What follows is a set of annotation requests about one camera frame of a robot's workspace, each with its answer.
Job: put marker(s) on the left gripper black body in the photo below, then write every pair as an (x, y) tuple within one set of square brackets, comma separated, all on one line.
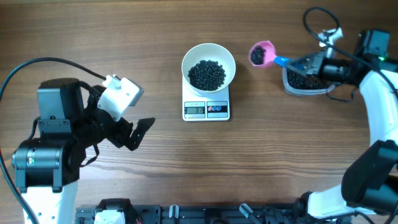
[(98, 127)]

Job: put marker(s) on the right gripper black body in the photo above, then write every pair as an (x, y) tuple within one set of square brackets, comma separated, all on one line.
[(322, 55)]

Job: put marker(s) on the pink scoop blue handle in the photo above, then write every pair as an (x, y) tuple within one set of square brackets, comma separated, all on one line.
[(263, 55)]

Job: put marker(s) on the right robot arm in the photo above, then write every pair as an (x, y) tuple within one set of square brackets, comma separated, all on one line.
[(367, 186)]

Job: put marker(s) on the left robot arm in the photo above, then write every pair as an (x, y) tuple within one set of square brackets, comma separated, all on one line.
[(47, 172)]

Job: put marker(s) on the white digital kitchen scale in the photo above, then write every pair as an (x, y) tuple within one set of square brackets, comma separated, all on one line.
[(206, 107)]

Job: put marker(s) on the black beans in bowl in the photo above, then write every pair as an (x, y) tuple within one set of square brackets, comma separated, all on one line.
[(207, 75)]

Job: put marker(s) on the white bowl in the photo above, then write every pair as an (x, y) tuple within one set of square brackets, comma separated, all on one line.
[(209, 51)]

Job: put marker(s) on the clear plastic container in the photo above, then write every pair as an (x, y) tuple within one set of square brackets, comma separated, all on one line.
[(296, 92)]

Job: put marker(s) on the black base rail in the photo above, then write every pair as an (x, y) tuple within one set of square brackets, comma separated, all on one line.
[(122, 211)]

